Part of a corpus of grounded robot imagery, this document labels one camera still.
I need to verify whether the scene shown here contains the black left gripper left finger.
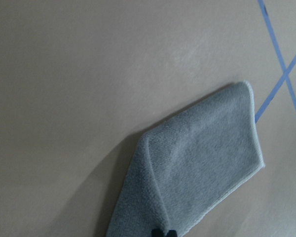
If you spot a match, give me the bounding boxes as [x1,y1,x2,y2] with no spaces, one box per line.
[151,229,163,237]

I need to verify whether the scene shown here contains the pink and grey towel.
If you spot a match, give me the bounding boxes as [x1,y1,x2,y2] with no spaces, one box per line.
[106,81,264,237]

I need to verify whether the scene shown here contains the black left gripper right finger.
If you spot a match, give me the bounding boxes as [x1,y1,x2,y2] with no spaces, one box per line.
[166,230,177,237]

